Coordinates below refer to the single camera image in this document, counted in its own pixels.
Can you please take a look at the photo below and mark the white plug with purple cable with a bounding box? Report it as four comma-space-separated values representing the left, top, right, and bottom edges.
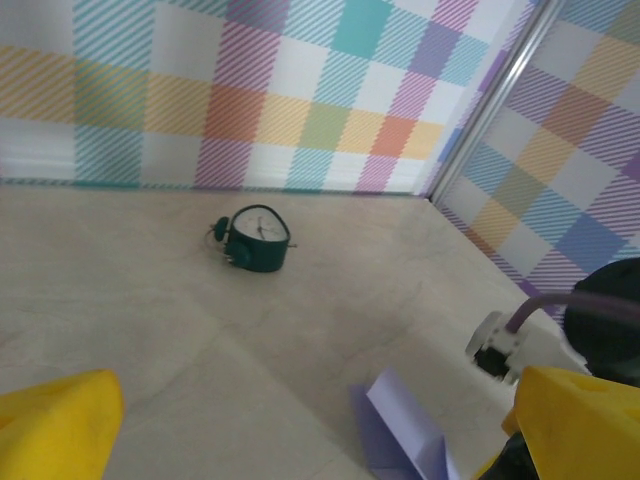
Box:
464, 257, 640, 386

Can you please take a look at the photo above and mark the aluminium frame post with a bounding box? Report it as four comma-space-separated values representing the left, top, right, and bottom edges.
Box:
427, 0, 561, 204

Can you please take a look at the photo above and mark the green alarm clock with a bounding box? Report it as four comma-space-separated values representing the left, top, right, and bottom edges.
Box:
207, 203, 300, 275

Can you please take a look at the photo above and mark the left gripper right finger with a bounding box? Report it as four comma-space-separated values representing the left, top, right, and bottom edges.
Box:
502, 364, 640, 480

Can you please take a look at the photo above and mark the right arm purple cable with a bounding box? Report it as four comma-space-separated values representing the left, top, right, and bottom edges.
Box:
504, 292, 640, 334

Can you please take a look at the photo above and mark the purple paper sheet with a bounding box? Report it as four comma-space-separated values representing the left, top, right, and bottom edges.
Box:
348, 367, 464, 480

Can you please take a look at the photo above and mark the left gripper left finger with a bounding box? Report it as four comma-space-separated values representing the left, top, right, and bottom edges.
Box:
0, 368, 125, 480

